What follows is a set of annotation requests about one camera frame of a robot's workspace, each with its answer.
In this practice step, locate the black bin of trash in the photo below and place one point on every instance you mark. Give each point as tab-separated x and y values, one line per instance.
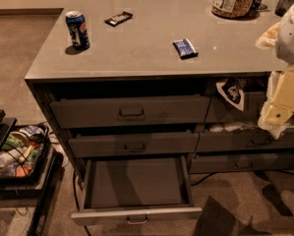
23	154

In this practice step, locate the clear plastic bag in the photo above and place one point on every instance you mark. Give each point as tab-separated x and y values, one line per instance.
231	126

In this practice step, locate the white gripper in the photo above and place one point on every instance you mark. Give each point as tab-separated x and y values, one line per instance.
291	38

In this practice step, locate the large jar of nuts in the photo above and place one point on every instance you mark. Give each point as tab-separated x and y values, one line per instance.
231	9

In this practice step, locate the blue pepsi can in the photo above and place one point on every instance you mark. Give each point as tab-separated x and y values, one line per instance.
76	23

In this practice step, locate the grey drawer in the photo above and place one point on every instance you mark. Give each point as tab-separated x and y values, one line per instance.
246	140
242	162
133	144
128	111
136	190
222	111

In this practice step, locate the blue snack packet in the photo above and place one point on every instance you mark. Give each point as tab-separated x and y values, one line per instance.
185	48

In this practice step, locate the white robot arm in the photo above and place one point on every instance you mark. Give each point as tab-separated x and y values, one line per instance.
281	38

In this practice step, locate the black chocolate bar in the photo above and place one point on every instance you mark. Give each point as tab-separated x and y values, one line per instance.
119	19

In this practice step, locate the black white chip bag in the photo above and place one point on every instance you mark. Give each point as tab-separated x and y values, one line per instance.
232	92

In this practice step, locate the grey counter cabinet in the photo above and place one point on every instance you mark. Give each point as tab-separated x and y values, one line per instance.
137	59

